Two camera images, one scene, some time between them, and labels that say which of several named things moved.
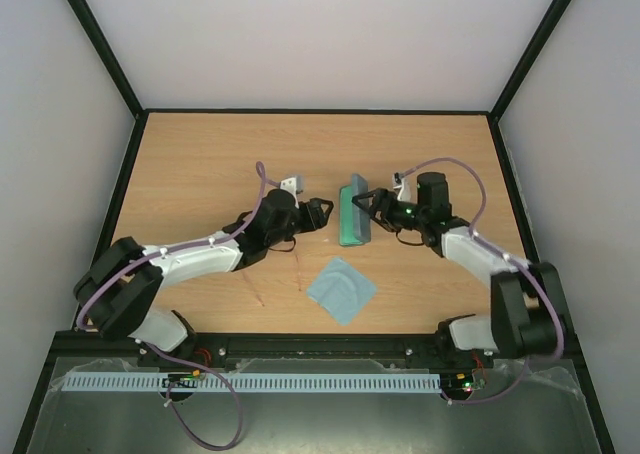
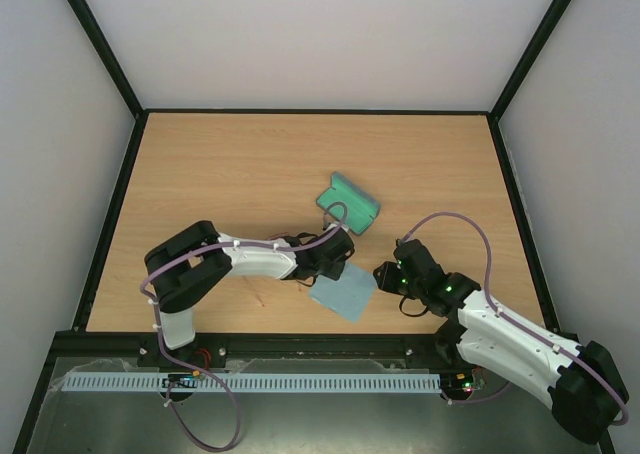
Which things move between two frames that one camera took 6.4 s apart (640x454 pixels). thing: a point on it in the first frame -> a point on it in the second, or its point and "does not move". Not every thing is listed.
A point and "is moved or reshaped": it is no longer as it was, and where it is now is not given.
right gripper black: (381, 208) -> (392, 276)
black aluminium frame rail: (231, 347) does not move
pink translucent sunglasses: (278, 268) is moved or reshaped
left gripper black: (313, 216) -> (335, 272)
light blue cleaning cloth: (342, 290) does not move
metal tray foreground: (480, 409) does not move
